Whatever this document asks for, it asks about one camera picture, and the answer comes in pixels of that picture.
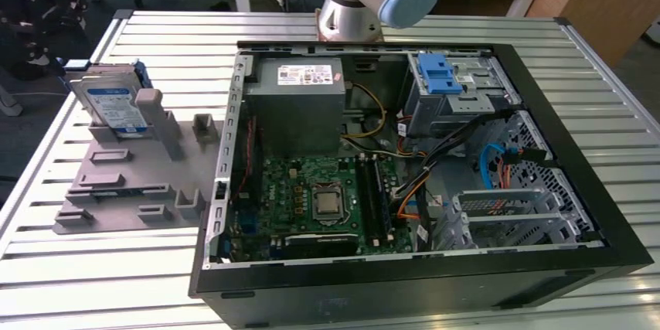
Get hard disk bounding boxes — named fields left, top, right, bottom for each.
left=51, top=58, right=154, bottom=140

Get metal disk bay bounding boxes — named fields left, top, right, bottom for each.
left=432, top=189, right=595, bottom=250

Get white table leg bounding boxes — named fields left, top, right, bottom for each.
left=0, top=82, right=26, bottom=117

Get grey parts rack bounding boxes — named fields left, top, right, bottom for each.
left=54, top=88, right=228, bottom=236

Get grey power supply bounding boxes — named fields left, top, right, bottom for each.
left=244, top=57, right=347, bottom=159

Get green motherboard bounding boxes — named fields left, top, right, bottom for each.
left=226, top=154, right=414, bottom=261

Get silver CPU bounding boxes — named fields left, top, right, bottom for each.
left=312, top=190, right=344, bottom=218

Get blue drive latch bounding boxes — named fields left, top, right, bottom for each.
left=416, top=53, right=466, bottom=95

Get metal optical drive cage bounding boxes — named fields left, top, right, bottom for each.
left=404, top=51, right=522, bottom=138

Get black graphics card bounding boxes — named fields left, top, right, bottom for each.
left=271, top=231, right=360, bottom=260

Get black RAM stick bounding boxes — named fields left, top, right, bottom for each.
left=371, top=155, right=398, bottom=240

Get black PC case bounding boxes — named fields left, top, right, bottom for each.
left=188, top=39, right=655, bottom=329

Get red wire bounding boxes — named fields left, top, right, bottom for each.
left=244, top=116, right=258, bottom=176

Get yellow wires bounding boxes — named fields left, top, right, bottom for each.
left=343, top=82, right=388, bottom=140

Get black cable bundle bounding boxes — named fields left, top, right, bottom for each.
left=391, top=109, right=516, bottom=199

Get orange wires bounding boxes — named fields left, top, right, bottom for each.
left=396, top=181, right=432, bottom=223

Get blue data wire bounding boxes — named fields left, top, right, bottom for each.
left=479, top=144, right=516, bottom=192

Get orange black power wire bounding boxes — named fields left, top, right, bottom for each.
left=498, top=148, right=548, bottom=192

